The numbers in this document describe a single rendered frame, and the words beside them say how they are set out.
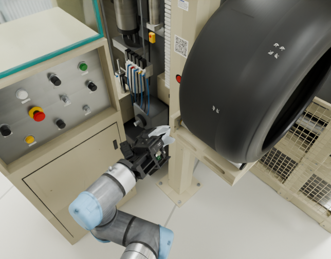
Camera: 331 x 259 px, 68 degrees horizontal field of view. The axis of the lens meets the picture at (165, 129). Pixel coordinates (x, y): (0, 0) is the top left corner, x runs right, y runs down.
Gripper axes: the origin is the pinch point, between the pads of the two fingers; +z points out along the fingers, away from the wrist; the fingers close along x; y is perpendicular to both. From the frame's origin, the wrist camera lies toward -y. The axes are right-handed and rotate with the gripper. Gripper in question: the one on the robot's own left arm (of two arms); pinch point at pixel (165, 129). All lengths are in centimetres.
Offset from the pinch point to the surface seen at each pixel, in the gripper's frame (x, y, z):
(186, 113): -0.3, 1.7, 9.6
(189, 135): -21.0, -18.8, 27.4
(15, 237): -53, -139, -44
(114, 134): -10, -54, 14
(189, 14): 26.2, 0.5, 32.9
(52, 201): -24, -74, -24
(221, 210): -105, -45, 53
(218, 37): 18.4, 17.8, 15.7
